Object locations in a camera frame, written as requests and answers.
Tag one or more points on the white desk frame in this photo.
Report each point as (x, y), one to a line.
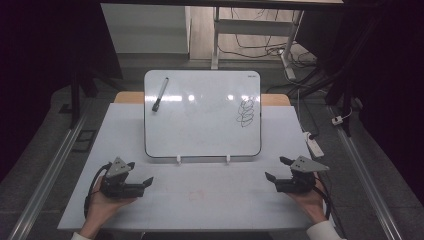
(253, 27)

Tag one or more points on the white whiteboard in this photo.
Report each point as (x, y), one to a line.
(200, 133)

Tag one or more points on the aluminium floor rail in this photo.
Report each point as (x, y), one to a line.
(366, 186)
(50, 176)

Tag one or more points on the person's right hand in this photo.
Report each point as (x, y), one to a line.
(313, 203)

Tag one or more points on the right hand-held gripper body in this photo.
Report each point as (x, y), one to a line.
(296, 185)

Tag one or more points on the small white plug adapter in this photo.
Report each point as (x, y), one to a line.
(337, 120)

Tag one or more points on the person's left hand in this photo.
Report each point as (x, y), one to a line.
(103, 208)

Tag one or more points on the white power strip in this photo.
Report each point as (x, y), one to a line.
(313, 144)

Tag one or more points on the black metal stand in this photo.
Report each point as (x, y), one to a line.
(74, 100)

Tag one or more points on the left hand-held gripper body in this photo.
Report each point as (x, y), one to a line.
(117, 186)

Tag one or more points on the white marker pen black cap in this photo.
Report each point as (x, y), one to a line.
(161, 94)

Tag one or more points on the white whiteboard support clip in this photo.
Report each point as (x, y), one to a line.
(228, 159)
(179, 160)

